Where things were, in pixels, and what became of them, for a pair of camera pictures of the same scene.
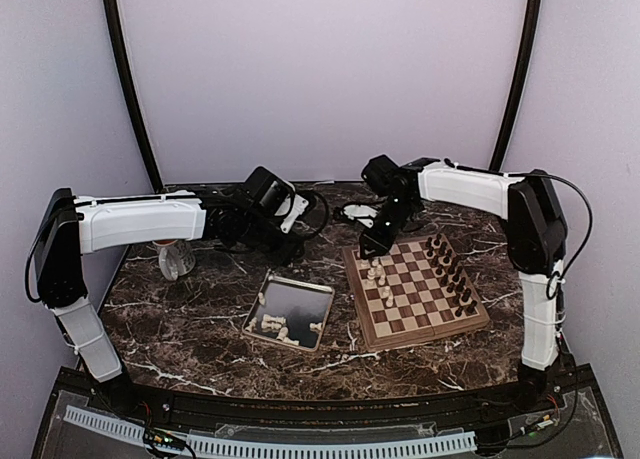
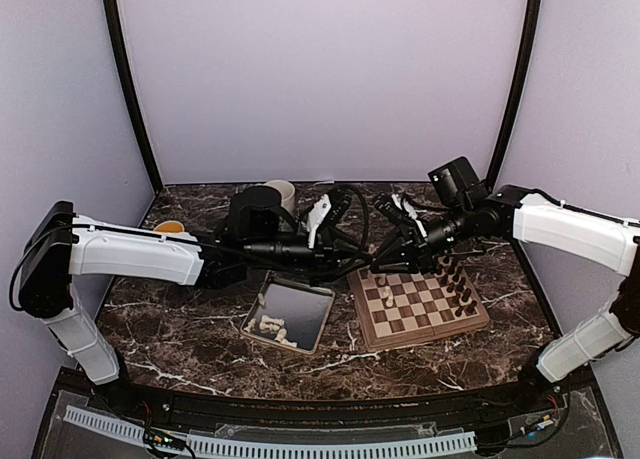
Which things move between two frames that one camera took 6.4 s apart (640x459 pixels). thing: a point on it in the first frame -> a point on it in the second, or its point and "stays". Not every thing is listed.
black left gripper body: (257, 236) -> (267, 254)
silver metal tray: (289, 312) stays
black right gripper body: (399, 213) -> (424, 255)
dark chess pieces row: (449, 269) stays
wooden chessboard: (416, 291) stays
